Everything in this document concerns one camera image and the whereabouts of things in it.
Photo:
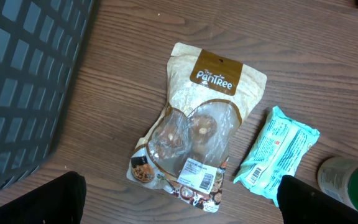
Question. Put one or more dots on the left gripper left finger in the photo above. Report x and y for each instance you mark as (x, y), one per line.
(61, 200)

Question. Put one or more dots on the teal packet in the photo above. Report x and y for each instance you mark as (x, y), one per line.
(277, 151)

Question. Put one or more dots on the green lidded jar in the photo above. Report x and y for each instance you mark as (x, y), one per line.
(338, 178)

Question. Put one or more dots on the grey plastic mesh basket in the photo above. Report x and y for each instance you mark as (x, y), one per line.
(42, 46)

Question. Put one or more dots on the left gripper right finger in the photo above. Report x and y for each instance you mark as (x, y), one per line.
(300, 203)

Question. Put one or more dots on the brown Pantree snack pouch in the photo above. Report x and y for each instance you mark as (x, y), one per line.
(185, 152)

